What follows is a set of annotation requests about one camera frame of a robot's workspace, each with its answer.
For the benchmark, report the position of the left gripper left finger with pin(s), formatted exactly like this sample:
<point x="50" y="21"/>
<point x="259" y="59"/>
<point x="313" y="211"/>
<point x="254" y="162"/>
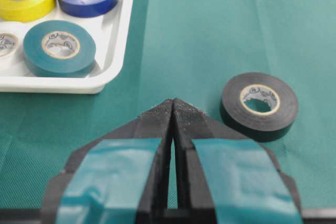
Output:
<point x="121" y="177"/>

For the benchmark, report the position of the green tape roll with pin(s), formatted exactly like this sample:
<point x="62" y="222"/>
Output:
<point x="58" y="48"/>

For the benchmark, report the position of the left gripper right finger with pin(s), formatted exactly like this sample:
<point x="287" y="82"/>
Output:
<point x="224" y="177"/>

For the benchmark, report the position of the black tape roll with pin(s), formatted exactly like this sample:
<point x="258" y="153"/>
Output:
<point x="259" y="106"/>

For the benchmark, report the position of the white plastic case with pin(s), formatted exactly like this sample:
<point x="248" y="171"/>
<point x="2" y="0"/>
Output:
<point x="109" y="31"/>

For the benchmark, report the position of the white tape roll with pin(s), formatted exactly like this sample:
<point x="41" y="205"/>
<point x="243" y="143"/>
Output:
<point x="12" y="55"/>

